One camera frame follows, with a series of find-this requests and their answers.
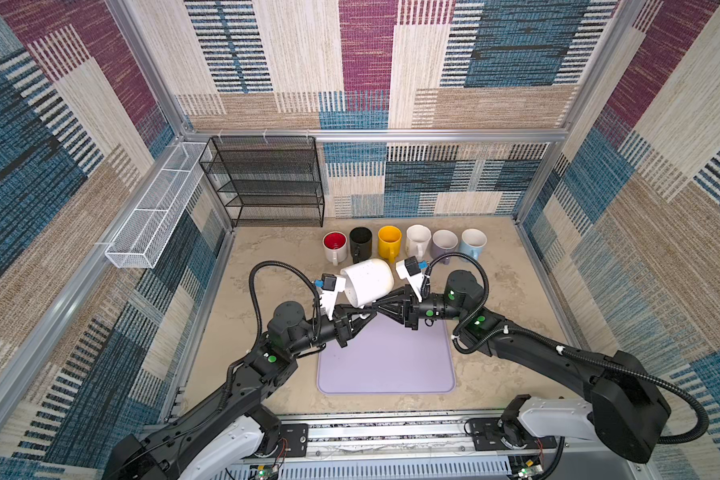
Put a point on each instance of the lavender silicone mat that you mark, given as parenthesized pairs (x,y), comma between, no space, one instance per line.
(388,358)

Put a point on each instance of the yellow ceramic mug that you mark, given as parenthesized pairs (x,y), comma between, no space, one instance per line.
(389,243)

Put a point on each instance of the black mesh wire shelf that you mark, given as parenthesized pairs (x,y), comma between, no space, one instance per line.
(266,181)

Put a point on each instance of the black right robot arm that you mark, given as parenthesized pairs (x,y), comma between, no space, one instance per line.
(629,410)

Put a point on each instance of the cream upside-down mug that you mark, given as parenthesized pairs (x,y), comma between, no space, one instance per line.
(367,281)

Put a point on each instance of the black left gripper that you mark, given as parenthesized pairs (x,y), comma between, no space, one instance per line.
(342,328)

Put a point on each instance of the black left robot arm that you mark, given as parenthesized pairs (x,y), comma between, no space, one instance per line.
(216,396)

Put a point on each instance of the white wire wall basket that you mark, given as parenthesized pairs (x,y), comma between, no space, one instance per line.
(140,242)

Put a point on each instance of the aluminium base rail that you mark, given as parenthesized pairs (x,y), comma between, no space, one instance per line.
(413,445)

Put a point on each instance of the lavender ceramic mug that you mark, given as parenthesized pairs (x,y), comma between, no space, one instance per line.
(442,242)

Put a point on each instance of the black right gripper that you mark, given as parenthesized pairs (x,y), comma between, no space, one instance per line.
(407,313)

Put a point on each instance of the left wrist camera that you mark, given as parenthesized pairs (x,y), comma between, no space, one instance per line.
(329,287)

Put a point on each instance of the white faceted ceramic mug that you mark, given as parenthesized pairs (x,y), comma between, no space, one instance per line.
(418,238)

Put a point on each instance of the black ceramic mug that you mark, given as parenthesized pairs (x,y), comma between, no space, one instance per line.
(360,239)

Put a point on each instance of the light blue ceramic mug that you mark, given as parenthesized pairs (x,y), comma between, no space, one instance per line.
(472,243)

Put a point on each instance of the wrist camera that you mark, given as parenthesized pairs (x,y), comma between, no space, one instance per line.
(412,270)
(329,287)

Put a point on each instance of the white upside-down mug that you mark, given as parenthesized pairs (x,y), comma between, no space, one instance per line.
(335,246)

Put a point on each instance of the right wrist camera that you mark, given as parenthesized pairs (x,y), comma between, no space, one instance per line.
(412,270)

